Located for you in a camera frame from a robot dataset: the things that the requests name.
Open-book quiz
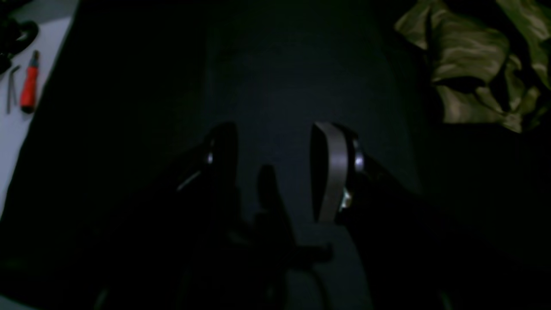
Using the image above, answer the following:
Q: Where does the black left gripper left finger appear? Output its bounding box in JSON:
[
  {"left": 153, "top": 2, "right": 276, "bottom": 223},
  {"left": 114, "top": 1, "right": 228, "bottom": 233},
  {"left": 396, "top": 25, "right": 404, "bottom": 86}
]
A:
[{"left": 86, "top": 122, "right": 287, "bottom": 310}]

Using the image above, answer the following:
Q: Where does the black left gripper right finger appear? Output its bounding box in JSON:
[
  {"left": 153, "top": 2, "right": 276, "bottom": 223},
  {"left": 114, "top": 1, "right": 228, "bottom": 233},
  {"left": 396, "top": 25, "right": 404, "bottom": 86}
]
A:
[{"left": 310, "top": 121, "right": 550, "bottom": 310}]

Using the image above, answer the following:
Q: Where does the camouflage t-shirt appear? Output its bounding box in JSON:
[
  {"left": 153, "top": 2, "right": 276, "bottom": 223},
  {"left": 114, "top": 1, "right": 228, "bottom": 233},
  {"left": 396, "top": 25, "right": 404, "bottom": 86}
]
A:
[{"left": 394, "top": 0, "right": 551, "bottom": 133}]

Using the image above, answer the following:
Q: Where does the red handled screwdriver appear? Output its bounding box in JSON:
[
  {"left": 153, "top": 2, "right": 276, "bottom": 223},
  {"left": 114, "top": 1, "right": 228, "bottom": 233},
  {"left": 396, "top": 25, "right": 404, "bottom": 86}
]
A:
[{"left": 20, "top": 50, "right": 40, "bottom": 114}]

